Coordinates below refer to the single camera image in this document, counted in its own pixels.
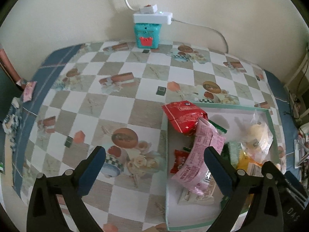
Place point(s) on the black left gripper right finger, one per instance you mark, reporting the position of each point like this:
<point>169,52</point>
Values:
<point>265,211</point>

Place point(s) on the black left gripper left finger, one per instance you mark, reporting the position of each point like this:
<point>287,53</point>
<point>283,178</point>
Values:
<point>44,211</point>

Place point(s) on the orange snack packet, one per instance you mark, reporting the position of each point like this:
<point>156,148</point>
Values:
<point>248,164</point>

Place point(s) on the dark green snack box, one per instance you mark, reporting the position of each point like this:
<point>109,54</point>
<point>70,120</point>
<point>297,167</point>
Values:
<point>232,152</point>

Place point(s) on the clear bag with cream bun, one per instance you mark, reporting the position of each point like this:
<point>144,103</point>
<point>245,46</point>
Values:
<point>258,138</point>

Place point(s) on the white printed snack packet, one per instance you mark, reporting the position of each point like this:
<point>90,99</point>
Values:
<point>189,198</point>

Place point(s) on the pink snack packet with barcode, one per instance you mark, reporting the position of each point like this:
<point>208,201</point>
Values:
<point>194,174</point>

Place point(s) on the small red candy packet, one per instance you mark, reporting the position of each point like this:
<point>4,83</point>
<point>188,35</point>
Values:
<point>180,159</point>

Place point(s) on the large red snack bag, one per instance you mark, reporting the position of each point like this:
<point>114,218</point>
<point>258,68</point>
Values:
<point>183,116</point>

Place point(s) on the round cookie green wrapper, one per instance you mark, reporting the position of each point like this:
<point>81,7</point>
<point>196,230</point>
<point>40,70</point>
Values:
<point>218,127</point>

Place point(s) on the white tray with teal rim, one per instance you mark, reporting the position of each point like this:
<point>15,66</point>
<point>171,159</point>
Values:
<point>199,217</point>

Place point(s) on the crumpled blue white wrapper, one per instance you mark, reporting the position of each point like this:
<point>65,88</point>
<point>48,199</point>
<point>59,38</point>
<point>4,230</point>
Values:
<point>12,120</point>

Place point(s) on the small pink packet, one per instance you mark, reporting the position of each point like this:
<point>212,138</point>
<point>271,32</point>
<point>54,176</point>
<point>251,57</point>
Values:
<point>28,91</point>

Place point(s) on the checkered printed tablecloth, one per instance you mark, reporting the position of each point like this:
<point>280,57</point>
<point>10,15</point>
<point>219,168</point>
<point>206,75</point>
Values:
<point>111,95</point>

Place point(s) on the teal toy box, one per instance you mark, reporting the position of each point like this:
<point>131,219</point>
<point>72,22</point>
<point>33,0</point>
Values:
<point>147,35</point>

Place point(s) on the white power strip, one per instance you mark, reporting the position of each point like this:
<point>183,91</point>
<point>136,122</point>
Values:
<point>151,15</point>

